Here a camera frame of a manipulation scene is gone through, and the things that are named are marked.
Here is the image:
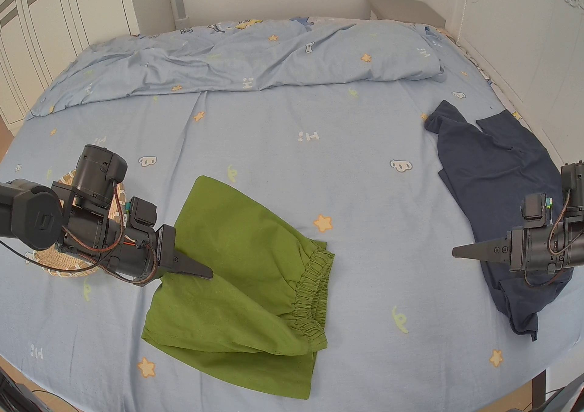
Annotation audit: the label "round woven basket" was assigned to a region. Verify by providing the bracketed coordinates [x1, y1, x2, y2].
[25, 170, 133, 279]

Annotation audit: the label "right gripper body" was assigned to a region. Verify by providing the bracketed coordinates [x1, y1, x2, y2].
[507, 224, 584, 272]

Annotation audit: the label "green shorts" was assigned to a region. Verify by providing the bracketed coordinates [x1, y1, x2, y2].
[141, 175, 335, 401]

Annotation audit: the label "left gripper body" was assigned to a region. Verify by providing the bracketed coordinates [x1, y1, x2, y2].
[57, 218, 177, 287]

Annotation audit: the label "pale blue quilt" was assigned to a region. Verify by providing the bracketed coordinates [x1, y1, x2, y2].
[25, 16, 449, 121]

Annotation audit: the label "dark blue T-shirt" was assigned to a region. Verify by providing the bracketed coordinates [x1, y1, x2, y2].
[424, 100, 576, 341]

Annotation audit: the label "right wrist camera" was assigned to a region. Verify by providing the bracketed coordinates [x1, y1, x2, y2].
[521, 192, 549, 229]

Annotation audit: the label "white wardrobe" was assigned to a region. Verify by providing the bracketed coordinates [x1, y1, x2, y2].
[0, 0, 141, 128]

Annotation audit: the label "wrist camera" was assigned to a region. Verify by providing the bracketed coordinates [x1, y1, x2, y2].
[128, 197, 159, 233]
[521, 192, 549, 229]

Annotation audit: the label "black cable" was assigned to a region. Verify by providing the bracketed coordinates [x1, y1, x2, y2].
[0, 239, 101, 272]

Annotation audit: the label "bed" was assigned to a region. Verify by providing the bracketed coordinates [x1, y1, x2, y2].
[0, 0, 584, 412]

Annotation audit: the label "grey bedside table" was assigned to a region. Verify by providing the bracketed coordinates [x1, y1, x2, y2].
[366, 0, 445, 29]

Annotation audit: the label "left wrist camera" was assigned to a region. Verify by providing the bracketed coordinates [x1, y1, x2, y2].
[128, 197, 159, 233]

